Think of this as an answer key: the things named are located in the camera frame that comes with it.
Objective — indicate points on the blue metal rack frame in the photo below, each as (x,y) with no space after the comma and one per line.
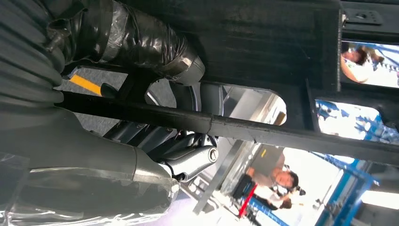
(352,187)

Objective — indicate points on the person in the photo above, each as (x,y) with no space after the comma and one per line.
(352,67)
(268,162)

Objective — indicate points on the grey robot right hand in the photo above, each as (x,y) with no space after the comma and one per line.
(78,174)

